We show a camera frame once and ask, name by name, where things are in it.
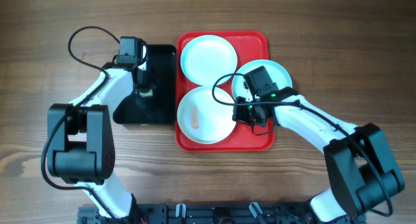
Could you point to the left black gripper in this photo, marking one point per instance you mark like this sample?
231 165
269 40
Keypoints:
149 80

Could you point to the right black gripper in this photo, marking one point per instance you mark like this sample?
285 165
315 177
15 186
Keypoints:
238 115

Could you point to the green yellow sponge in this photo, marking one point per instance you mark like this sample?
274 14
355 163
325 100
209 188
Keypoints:
148 93

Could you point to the light blue plate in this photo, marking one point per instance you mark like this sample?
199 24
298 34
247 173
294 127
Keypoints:
207 58
277 73

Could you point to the white plate with stain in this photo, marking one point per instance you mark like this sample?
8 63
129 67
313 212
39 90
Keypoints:
205 116

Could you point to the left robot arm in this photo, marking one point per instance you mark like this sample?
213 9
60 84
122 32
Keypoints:
79 153

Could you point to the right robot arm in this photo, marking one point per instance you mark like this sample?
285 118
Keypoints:
362 170

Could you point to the black rectangular water tray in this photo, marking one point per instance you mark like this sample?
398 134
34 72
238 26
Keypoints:
159 109

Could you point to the red plastic tray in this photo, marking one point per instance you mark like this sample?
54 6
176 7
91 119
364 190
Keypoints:
249 46

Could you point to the light blue plate top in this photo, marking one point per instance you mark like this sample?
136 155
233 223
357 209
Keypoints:
207 58

